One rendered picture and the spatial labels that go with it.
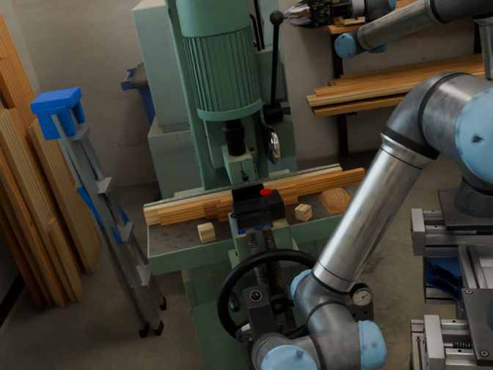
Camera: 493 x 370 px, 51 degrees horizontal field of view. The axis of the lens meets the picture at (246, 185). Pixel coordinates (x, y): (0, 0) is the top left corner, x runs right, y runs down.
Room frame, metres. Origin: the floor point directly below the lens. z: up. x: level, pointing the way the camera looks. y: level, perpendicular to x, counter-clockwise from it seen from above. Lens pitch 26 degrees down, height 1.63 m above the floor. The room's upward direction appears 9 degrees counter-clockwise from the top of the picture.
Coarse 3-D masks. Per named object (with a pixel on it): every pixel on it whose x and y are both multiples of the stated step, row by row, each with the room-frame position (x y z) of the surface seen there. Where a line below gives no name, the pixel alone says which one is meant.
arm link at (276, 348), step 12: (264, 348) 0.62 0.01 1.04; (276, 348) 0.59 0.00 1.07; (288, 348) 0.58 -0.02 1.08; (300, 348) 0.58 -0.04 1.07; (312, 348) 0.59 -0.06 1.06; (264, 360) 0.58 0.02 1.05; (276, 360) 0.56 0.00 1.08; (288, 360) 0.56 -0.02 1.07; (300, 360) 0.56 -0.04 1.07; (312, 360) 0.56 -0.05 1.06
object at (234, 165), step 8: (224, 152) 1.39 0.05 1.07; (248, 152) 1.36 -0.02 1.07; (224, 160) 1.41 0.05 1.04; (232, 160) 1.32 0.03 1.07; (240, 160) 1.31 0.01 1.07; (248, 160) 1.31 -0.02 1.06; (232, 168) 1.31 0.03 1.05; (240, 168) 1.31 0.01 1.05; (248, 168) 1.31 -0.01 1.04; (232, 176) 1.31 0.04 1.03; (240, 176) 1.31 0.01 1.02; (232, 184) 1.31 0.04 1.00
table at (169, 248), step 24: (288, 216) 1.26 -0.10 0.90; (312, 216) 1.24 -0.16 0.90; (336, 216) 1.22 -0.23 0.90; (168, 240) 1.24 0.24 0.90; (192, 240) 1.22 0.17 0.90; (216, 240) 1.20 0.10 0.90; (168, 264) 1.17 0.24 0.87; (192, 264) 1.18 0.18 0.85; (264, 264) 1.10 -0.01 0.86; (288, 264) 1.11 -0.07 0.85
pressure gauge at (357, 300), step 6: (354, 288) 1.17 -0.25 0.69; (360, 288) 1.16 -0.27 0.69; (366, 288) 1.16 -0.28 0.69; (354, 294) 1.16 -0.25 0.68; (360, 294) 1.16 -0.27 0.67; (366, 294) 1.16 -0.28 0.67; (372, 294) 1.16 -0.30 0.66; (354, 300) 1.16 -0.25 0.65; (360, 300) 1.16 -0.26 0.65; (366, 300) 1.16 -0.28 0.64; (360, 306) 1.18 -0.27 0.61
